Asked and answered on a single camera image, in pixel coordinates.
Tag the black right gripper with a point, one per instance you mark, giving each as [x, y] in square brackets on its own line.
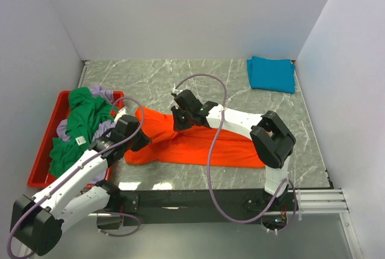
[178, 126]

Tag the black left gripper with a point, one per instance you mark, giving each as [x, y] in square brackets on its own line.
[144, 140]

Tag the orange t shirt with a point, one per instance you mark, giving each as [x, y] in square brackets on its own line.
[191, 146]

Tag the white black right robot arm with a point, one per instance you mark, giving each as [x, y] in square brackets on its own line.
[273, 141]

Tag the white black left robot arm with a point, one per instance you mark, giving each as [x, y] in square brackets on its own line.
[40, 221]

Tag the lavender t shirt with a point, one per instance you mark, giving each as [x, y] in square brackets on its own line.
[107, 95]

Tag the green t shirt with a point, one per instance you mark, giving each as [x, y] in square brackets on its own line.
[86, 112]

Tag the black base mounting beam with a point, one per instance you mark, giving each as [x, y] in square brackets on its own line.
[193, 206]

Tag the folded blue t shirt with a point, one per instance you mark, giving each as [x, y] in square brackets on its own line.
[271, 74]

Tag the red plastic bin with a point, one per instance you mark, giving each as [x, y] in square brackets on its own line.
[40, 176]

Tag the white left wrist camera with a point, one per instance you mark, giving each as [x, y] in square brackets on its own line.
[123, 111]

